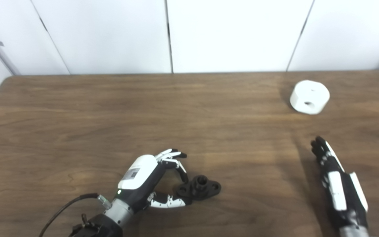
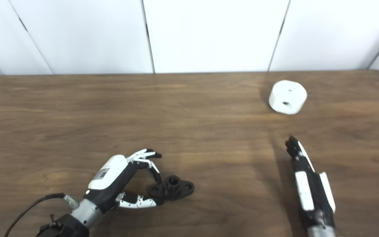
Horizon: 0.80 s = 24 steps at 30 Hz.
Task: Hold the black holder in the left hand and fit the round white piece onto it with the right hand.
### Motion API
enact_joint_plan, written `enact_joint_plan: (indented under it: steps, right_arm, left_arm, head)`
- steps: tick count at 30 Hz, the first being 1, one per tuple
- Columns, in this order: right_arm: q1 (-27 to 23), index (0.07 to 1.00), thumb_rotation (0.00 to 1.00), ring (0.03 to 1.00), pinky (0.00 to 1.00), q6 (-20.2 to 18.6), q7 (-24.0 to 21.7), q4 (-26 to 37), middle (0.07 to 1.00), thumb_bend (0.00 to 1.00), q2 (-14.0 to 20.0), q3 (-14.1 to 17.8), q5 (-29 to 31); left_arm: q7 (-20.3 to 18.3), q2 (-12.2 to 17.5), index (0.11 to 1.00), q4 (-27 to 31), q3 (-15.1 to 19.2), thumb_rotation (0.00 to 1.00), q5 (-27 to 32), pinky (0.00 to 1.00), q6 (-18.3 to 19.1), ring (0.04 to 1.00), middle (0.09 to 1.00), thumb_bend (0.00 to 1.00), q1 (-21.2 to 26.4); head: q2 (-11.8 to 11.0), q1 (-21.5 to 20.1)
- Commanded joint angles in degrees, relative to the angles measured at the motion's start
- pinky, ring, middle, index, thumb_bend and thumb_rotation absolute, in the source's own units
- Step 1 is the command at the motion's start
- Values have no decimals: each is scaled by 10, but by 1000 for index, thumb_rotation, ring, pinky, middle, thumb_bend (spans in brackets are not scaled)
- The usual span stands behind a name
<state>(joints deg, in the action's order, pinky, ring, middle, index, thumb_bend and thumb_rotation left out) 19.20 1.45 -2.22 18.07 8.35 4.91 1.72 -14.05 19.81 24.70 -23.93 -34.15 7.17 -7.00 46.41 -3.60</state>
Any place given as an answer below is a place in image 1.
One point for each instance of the white and black right hand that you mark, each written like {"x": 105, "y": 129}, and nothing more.
{"x": 337, "y": 191}

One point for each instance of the white and black left hand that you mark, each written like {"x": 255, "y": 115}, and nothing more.
{"x": 137, "y": 177}

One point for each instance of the black flanged holder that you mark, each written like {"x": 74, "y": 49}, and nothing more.
{"x": 202, "y": 189}

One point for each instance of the round white piece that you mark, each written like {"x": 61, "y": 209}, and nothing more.
{"x": 308, "y": 93}

